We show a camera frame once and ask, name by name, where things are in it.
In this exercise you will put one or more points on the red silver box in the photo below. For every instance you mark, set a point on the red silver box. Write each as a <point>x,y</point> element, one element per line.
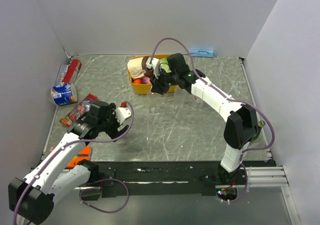
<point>68,73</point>

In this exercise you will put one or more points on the clear plastic bottle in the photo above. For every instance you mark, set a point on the clear plastic bottle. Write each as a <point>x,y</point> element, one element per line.
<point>179,97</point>

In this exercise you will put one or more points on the red snack bag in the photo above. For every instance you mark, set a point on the red snack bag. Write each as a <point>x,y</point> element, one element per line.
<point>78,110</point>

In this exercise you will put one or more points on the orange toy fruit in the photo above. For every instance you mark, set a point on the orange toy fruit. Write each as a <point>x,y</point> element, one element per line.
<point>137,81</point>

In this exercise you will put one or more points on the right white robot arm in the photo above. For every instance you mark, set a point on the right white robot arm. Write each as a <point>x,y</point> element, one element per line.
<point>241,123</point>

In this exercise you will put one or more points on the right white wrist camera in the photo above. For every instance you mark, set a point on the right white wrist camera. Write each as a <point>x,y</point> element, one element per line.
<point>153,68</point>

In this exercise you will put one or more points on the green glass bottle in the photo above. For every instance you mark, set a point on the green glass bottle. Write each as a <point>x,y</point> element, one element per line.
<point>261,125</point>

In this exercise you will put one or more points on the orange razor package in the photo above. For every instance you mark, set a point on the orange razor package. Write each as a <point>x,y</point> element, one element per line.
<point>84,154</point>

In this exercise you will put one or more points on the blue white can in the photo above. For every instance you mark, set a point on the blue white can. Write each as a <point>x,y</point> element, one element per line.
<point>64,94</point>

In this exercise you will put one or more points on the blue tissue pack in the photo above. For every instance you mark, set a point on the blue tissue pack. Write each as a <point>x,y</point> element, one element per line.
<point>202,53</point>

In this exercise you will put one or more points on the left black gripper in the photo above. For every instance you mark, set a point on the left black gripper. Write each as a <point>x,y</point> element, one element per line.
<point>114,132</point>

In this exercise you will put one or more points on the pink toy onion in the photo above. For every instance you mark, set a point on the pink toy onion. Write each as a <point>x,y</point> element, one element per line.
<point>145,80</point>

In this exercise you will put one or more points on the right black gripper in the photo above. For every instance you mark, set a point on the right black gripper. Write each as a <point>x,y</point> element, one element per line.
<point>157,85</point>

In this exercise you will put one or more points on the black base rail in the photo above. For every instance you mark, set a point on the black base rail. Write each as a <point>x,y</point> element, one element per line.
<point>148,178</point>

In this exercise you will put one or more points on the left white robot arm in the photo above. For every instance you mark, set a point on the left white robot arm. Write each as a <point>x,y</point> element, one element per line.
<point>34,196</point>

